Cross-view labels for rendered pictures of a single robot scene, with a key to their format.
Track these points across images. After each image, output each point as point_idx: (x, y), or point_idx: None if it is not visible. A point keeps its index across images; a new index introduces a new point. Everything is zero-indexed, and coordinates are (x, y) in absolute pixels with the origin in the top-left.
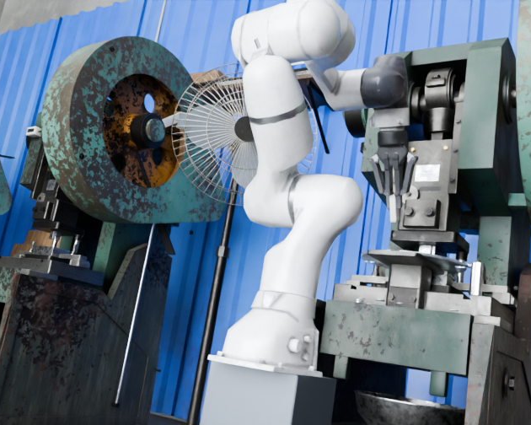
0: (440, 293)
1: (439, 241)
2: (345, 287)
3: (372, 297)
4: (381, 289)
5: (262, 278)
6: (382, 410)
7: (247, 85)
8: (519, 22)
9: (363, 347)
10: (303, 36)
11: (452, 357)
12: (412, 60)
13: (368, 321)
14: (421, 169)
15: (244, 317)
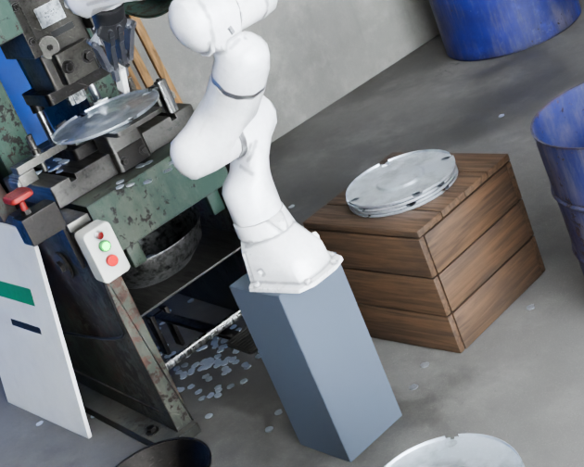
0: (152, 129)
1: (100, 79)
2: (65, 183)
3: (96, 173)
4: (100, 161)
5: (252, 214)
6: (166, 260)
7: (251, 73)
8: None
9: (147, 221)
10: (270, 9)
11: (216, 174)
12: None
13: (137, 196)
14: (41, 11)
15: (281, 248)
